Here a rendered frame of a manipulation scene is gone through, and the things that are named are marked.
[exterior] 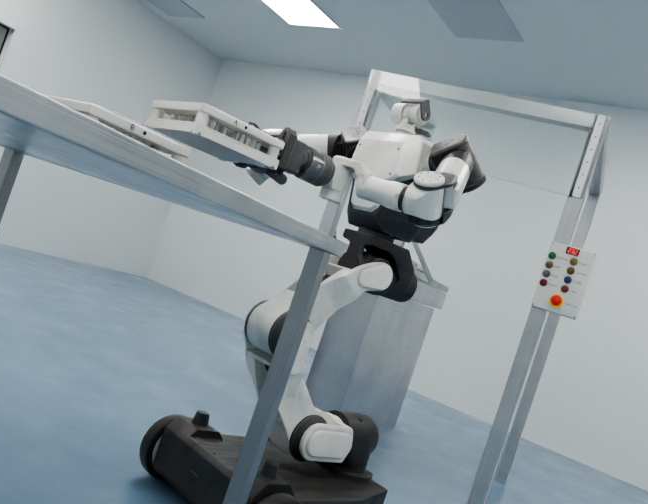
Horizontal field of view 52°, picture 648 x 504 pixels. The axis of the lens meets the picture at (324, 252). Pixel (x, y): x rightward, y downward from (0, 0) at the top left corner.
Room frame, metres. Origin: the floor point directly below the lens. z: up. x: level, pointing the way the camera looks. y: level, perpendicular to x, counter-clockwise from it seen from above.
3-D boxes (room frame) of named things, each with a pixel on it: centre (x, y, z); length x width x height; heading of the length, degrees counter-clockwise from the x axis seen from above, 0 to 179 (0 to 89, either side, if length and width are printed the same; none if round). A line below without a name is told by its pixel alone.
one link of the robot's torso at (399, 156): (2.10, -0.16, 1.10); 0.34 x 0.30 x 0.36; 43
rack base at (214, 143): (1.63, 0.35, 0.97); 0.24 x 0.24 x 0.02; 42
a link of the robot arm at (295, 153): (1.72, 0.14, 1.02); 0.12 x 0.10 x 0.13; 125
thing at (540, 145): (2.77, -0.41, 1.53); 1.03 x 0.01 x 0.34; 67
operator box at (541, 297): (2.54, -0.90, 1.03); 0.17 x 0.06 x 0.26; 67
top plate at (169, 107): (1.63, 0.35, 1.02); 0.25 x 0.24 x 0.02; 42
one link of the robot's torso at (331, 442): (2.07, -0.13, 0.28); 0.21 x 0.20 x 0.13; 133
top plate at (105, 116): (1.35, 0.50, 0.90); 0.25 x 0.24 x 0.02; 53
